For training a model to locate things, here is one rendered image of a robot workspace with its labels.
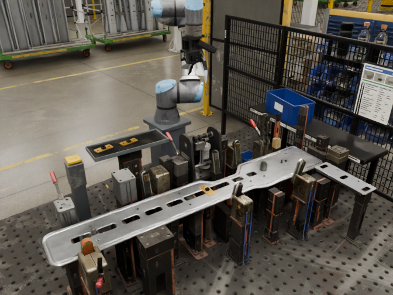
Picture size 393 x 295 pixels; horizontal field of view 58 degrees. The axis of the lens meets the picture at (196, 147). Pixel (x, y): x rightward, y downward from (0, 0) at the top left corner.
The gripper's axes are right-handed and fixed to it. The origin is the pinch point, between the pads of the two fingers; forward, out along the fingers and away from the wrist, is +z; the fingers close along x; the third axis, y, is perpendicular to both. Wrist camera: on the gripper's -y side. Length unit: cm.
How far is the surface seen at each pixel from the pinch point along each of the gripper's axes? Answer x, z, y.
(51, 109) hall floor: -387, 144, 4
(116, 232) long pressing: 30, 44, 56
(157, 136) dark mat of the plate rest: -7.7, 28.0, 19.0
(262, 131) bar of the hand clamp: 11.1, 31.5, -33.8
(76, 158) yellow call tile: -8, 28, 59
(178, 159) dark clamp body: 5.2, 36.1, 14.7
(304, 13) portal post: -268, 26, -372
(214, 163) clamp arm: 12.5, 39.6, -1.6
